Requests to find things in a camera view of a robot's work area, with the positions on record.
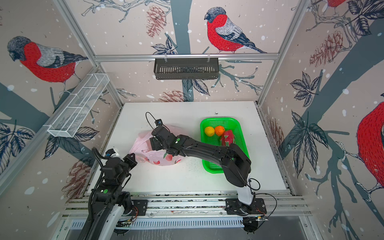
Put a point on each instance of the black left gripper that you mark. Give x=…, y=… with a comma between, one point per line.
x=132, y=161

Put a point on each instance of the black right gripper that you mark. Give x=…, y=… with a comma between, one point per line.
x=156, y=142

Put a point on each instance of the pink plastic bag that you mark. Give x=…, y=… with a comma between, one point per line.
x=144, y=153

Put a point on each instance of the yellow orange fruit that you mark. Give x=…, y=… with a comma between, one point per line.
x=209, y=131

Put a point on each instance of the orange tangerine fruit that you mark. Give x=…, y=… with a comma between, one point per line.
x=219, y=130

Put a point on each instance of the red dragon fruit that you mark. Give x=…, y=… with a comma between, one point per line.
x=228, y=138

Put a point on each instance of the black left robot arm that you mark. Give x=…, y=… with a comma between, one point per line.
x=107, y=201

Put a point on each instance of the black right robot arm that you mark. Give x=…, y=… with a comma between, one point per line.
x=234, y=162

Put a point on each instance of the green plastic basket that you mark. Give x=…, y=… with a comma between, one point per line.
x=228, y=124

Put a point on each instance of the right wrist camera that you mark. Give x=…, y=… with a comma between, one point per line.
x=158, y=122

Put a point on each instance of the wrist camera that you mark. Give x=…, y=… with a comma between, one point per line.
x=158, y=122
x=112, y=153

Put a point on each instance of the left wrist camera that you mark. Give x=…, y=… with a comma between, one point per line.
x=112, y=153

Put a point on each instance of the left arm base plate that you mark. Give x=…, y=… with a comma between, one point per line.
x=139, y=208

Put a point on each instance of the black hanging wall basket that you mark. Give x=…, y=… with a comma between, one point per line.
x=186, y=69

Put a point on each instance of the white wire mesh shelf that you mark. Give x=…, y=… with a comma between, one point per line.
x=81, y=102

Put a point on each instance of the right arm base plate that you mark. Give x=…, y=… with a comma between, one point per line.
x=235, y=207

